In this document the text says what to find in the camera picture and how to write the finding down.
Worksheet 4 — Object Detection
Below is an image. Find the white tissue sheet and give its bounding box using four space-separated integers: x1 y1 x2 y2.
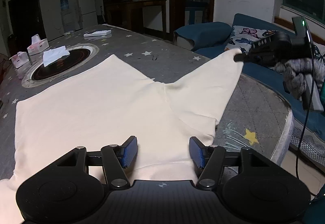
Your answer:
43 46 70 67

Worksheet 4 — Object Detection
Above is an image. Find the dark wooden door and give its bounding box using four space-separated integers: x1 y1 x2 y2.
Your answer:
8 0 46 47

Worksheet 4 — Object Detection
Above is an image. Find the black cable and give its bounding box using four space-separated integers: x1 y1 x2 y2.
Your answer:
295 20 318 197

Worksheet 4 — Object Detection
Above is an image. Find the blue pillow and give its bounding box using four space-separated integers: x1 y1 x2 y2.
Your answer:
173 22 232 51

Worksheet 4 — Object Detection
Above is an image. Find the small clear container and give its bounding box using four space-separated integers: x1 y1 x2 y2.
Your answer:
64 30 74 36

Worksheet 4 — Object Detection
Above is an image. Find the brown wooden side table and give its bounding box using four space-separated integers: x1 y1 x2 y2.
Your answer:
126 0 167 36

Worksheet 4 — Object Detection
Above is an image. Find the cream sweatshirt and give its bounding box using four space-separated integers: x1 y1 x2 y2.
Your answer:
1 49 244 223

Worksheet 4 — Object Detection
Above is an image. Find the white refrigerator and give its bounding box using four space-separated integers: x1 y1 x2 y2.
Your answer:
78 0 97 28

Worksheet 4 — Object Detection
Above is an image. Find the white remote control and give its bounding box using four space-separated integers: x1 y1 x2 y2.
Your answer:
83 29 112 38

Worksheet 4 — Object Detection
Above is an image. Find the gloved right hand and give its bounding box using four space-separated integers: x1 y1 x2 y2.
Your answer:
274 58 312 99

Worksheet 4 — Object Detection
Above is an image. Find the blue sofa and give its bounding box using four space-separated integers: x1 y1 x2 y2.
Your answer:
194 13 324 170

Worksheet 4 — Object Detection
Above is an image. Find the round hotpot stove inset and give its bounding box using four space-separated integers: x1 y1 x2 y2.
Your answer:
22 43 99 88

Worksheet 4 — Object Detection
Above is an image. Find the water dispenser with blue bottle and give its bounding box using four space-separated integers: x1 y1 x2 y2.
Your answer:
60 0 74 32

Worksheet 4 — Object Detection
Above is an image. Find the pink tissue box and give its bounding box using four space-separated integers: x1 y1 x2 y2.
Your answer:
27 34 49 56

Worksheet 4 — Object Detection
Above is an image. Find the butterfly print cushion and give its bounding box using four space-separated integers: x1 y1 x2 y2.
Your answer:
224 25 276 52

